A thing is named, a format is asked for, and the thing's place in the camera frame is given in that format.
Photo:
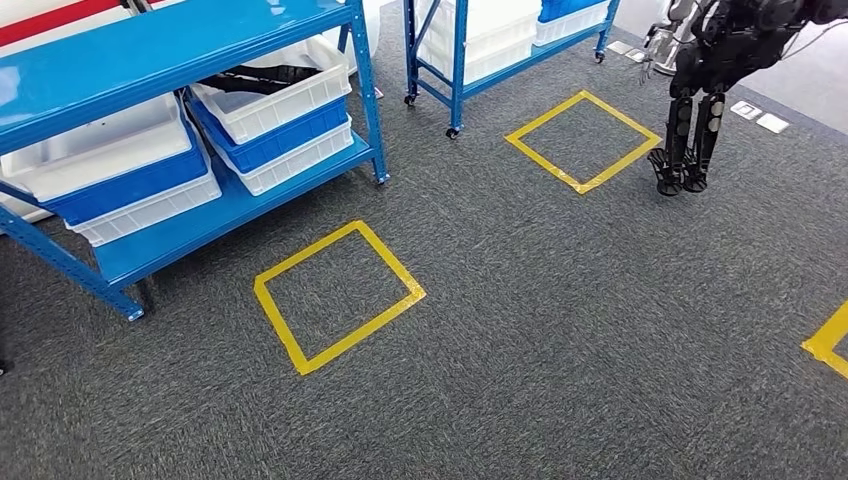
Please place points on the yellow floor tape square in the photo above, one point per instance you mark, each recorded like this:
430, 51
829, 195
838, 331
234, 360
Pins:
301, 366
821, 344
582, 187

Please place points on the blue metal shelf rack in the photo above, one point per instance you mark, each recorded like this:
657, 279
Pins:
457, 66
166, 53

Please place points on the black curved plastic part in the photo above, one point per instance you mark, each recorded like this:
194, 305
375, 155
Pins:
265, 74

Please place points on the black stanchion post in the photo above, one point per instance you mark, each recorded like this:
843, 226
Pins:
136, 5

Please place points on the black humanoid robot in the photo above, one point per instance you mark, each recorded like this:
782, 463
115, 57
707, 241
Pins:
722, 60

